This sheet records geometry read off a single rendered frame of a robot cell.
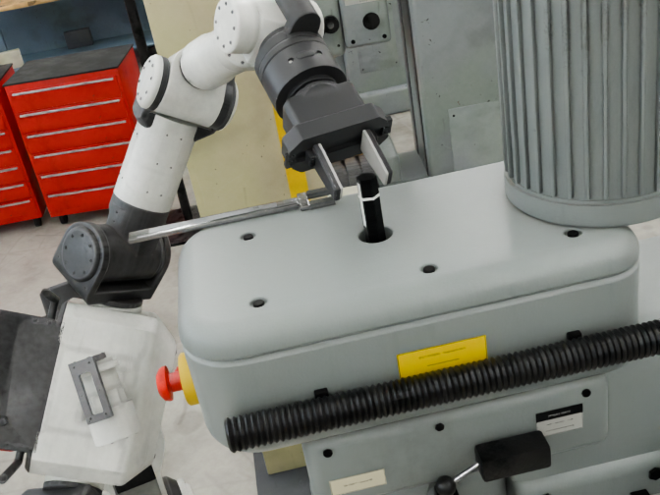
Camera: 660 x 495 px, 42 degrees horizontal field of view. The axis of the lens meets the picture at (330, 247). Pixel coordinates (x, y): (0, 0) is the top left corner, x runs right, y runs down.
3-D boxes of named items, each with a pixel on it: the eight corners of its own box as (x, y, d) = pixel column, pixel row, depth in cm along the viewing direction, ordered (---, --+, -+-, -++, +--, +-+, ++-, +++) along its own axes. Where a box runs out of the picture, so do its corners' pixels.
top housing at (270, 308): (211, 474, 86) (172, 347, 79) (204, 334, 109) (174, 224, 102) (653, 371, 89) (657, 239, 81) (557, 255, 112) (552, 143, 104)
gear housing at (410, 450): (317, 518, 92) (302, 449, 88) (292, 383, 114) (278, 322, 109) (614, 448, 94) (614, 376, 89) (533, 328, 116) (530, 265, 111)
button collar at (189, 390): (191, 416, 95) (177, 374, 92) (190, 384, 100) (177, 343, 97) (208, 412, 95) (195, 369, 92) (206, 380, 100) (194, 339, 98)
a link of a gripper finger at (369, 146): (387, 170, 89) (361, 129, 92) (383, 189, 92) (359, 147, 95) (400, 166, 90) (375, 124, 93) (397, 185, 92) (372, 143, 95)
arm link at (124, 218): (87, 185, 128) (61, 265, 131) (126, 211, 123) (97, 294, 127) (144, 188, 137) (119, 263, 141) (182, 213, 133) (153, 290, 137)
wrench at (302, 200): (129, 248, 98) (127, 243, 98) (131, 234, 101) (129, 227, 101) (335, 204, 99) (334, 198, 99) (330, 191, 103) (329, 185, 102)
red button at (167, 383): (161, 410, 95) (152, 382, 93) (162, 389, 99) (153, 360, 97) (191, 404, 95) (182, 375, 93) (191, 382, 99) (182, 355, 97)
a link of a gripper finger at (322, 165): (341, 202, 91) (318, 160, 94) (343, 185, 88) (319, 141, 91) (327, 207, 90) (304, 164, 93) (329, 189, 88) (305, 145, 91)
